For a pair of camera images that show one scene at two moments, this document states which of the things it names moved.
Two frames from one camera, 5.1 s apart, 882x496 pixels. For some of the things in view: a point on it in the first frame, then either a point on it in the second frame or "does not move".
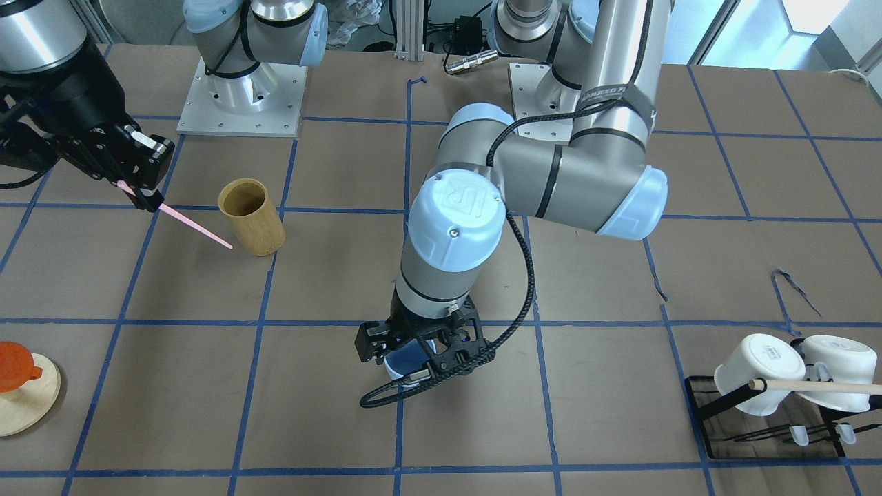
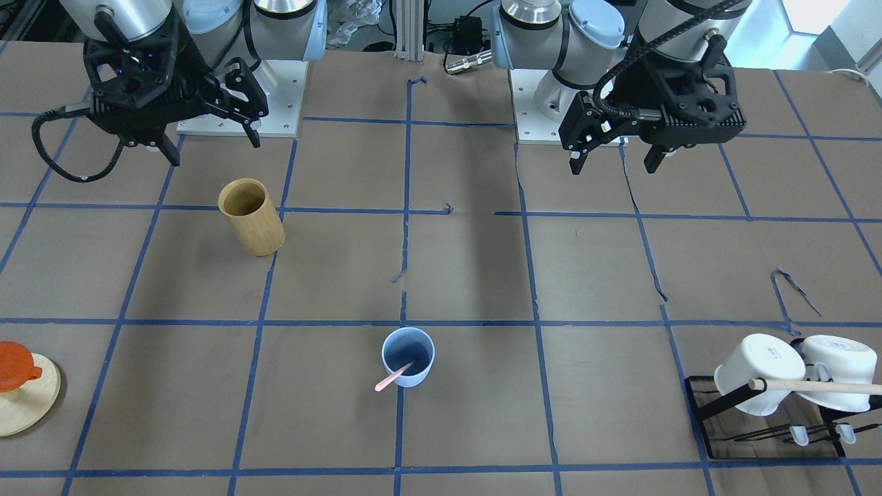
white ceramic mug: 763,357 does not move
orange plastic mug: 16,366 does not move
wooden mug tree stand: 21,408 does not move
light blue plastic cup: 405,360 does not move
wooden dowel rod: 761,384 does not move
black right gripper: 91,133 → 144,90
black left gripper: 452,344 → 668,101
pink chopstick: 185,219 → 386,381
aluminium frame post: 410,29 does not move
